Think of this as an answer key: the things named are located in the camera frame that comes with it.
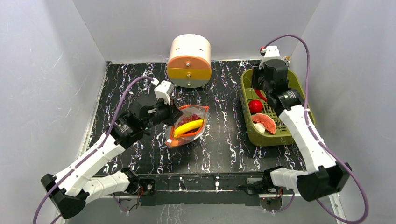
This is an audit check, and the yellow toy banana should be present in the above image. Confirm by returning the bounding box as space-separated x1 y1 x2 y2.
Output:
173 119 204 138

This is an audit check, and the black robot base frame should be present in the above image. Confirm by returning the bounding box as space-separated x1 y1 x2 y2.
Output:
138 172 283 210

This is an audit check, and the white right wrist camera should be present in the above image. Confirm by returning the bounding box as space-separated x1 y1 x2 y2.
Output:
258 45 280 69

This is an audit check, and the toy watermelon slice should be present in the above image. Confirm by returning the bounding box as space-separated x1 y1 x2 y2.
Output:
251 113 276 135

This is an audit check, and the red toy apple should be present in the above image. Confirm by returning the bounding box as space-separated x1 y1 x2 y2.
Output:
248 99 263 114

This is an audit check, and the round pastel drawer cabinet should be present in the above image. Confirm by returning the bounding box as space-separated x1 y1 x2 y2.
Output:
167 34 212 88

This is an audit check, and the white toy garlic piece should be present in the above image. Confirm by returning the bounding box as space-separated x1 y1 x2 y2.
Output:
254 123 266 134

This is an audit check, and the olive green plastic basket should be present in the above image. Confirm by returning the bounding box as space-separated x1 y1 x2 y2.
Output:
240 69 320 147

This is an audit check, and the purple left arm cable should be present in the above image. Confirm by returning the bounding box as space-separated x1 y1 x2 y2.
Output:
32 76 158 224

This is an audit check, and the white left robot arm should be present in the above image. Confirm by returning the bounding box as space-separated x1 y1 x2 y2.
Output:
41 98 183 219

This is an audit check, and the red toy chili pepper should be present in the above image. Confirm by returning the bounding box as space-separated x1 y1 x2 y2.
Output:
254 89 267 102

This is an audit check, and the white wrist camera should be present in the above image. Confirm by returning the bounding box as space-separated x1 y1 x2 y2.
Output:
154 80 175 105
258 45 280 69

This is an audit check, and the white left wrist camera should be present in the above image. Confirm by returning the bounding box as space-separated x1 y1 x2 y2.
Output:
154 80 175 105

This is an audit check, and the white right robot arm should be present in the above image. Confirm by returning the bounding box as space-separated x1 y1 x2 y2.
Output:
252 59 350 202

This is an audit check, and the purple toy grape bunch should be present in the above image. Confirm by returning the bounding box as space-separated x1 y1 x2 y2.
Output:
178 114 201 126

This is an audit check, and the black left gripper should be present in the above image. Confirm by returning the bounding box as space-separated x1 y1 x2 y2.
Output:
142 96 184 131

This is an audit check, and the clear zip top bag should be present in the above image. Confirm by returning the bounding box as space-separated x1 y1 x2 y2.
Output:
165 105 209 148

